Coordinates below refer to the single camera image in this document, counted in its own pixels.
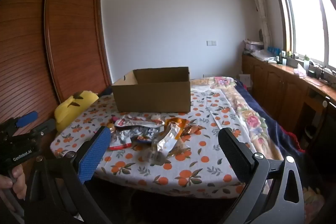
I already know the stack of small boxes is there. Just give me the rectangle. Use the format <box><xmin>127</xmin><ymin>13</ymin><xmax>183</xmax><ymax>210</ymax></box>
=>
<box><xmin>243</xmin><ymin>39</ymin><xmax>264</xmax><ymax>54</ymax></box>

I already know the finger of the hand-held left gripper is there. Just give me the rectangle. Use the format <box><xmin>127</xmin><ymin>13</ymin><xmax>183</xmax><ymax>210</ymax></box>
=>
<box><xmin>28</xmin><ymin>119</ymin><xmax>57</xmax><ymax>139</ymax></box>
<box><xmin>3</xmin><ymin>111</ymin><xmax>39</xmax><ymax>133</ymax></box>

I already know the yellow plush toy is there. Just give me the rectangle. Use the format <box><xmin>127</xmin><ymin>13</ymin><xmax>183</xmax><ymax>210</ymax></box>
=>
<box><xmin>54</xmin><ymin>90</ymin><xmax>100</xmax><ymax>132</ymax></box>

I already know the floral blanket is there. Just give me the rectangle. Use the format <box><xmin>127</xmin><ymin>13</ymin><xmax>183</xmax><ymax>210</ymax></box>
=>
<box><xmin>189</xmin><ymin>76</ymin><xmax>284</xmax><ymax>161</ymax></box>

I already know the pile of snack packets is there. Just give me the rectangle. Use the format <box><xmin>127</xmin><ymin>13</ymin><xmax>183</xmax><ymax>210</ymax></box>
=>
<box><xmin>106</xmin><ymin>112</ymin><xmax>208</xmax><ymax>165</ymax></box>

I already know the orange fruit print tablecloth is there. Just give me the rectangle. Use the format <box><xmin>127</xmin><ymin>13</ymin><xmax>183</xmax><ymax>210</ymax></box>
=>
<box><xmin>50</xmin><ymin>78</ymin><xmax>252</xmax><ymax>199</ymax></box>

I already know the wooden cabinet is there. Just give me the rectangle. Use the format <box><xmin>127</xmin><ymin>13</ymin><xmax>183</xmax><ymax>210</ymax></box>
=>
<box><xmin>241</xmin><ymin>52</ymin><xmax>336</xmax><ymax>151</ymax></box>

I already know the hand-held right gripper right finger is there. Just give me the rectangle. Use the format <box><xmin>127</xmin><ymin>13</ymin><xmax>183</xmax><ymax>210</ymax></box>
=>
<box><xmin>218</xmin><ymin>128</ymin><xmax>305</xmax><ymax>224</ymax></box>

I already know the wooden frame window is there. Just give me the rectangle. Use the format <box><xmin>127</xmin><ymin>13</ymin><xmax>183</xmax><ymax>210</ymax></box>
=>
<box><xmin>265</xmin><ymin>0</ymin><xmax>336</xmax><ymax>72</ymax></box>

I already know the person's left hand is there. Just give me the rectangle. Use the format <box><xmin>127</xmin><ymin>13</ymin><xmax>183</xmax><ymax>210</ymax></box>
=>
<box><xmin>0</xmin><ymin>165</ymin><xmax>27</xmax><ymax>197</ymax></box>

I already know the tissue box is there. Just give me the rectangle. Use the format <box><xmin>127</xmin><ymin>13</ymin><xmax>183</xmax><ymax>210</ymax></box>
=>
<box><xmin>294</xmin><ymin>64</ymin><xmax>307</xmax><ymax>76</ymax></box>

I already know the wooden wardrobe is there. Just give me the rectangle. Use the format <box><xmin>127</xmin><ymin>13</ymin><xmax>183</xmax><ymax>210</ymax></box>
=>
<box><xmin>0</xmin><ymin>0</ymin><xmax>113</xmax><ymax>174</ymax></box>

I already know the navy blanket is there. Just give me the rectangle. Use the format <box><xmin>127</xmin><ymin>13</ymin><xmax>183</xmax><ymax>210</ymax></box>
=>
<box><xmin>231</xmin><ymin>80</ymin><xmax>306</xmax><ymax>177</ymax></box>

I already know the brown cardboard box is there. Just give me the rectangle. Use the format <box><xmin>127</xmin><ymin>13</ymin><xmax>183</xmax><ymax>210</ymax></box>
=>
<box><xmin>112</xmin><ymin>67</ymin><xmax>191</xmax><ymax>113</ymax></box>

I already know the white plastic bag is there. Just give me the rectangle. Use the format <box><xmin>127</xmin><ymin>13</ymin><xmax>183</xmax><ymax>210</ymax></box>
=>
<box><xmin>252</xmin><ymin>49</ymin><xmax>279</xmax><ymax>63</ymax></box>

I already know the white paper box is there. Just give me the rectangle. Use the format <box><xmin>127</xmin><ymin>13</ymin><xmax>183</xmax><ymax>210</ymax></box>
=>
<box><xmin>239</xmin><ymin>74</ymin><xmax>252</xmax><ymax>88</ymax></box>

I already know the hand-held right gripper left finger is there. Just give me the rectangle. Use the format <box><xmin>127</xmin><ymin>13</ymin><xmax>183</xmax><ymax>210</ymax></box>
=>
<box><xmin>25</xmin><ymin>126</ymin><xmax>112</xmax><ymax>224</ymax></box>

